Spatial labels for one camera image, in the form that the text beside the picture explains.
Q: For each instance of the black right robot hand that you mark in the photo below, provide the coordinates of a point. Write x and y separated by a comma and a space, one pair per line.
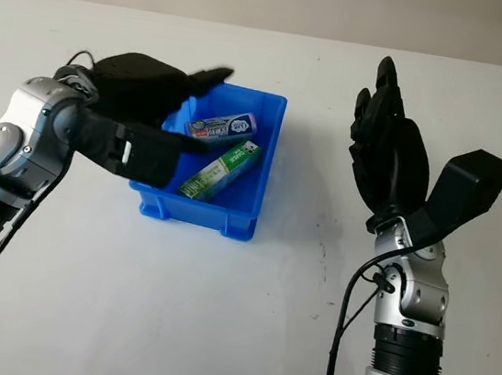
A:
393, 160

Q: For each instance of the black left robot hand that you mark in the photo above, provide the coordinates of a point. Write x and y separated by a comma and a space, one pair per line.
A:
139, 87

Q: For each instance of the green toothpaste box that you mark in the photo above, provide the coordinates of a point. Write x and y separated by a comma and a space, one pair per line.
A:
220, 172

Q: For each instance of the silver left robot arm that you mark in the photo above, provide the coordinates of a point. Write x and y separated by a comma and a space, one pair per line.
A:
10, 156

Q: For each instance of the blue plastic tray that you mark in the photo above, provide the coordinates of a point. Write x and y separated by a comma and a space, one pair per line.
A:
242, 182

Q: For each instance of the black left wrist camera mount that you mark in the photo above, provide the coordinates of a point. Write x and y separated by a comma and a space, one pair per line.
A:
135, 154

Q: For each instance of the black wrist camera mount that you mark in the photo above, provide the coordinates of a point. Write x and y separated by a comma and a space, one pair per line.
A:
135, 154
463, 192

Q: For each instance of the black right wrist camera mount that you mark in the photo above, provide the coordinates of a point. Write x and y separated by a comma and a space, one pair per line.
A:
463, 192

